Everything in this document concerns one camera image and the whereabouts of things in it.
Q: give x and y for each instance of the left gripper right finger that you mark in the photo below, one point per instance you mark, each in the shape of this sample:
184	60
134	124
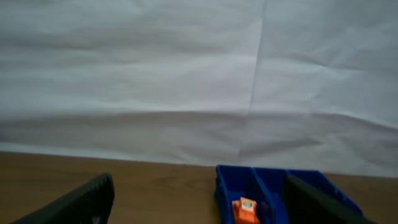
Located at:
311	205

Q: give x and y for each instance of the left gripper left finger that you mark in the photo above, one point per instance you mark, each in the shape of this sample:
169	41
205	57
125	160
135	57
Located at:
84	202

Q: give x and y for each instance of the orange candy box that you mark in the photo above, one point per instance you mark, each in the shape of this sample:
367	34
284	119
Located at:
235	212
247	214

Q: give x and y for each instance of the blue tray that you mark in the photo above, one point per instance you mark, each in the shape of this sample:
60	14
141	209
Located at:
236	183

